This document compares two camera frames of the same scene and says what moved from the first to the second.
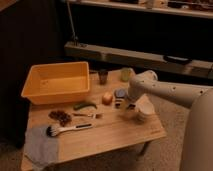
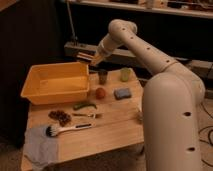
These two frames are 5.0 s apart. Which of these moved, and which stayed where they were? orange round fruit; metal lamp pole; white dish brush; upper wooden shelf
Moved: orange round fruit
Stayed: white dish brush; metal lamp pole; upper wooden shelf
